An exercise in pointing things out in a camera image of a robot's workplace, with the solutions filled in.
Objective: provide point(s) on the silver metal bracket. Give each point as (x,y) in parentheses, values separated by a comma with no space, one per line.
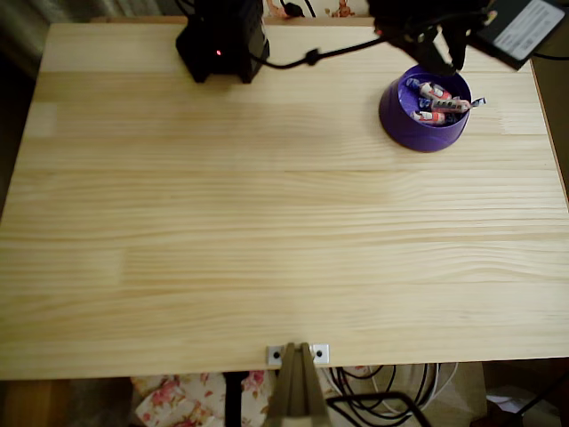
(320,353)

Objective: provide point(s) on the wrapped candy with twisted end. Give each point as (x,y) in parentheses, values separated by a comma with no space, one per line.
(449,104)

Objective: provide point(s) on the black camera box with label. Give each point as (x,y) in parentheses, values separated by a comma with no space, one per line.
(520,31)

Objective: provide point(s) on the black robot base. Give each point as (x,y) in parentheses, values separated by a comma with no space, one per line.
(222,44)

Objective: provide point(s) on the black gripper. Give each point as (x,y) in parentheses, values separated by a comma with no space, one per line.
(428,48)

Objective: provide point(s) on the candy blue white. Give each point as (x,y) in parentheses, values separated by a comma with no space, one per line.
(429,89)

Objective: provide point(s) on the floral cloth pink roses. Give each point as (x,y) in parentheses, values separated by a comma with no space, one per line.
(178,400)

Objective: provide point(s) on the floral fabric backdrop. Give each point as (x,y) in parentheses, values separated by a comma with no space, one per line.
(338,6)

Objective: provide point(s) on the black vertical pole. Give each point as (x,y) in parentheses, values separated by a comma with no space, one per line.
(233,400)

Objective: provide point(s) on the purple bowl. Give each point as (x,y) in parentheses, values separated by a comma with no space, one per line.
(400,120)

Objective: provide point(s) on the beige camera stand post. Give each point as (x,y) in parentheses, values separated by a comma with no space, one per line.
(297,387)

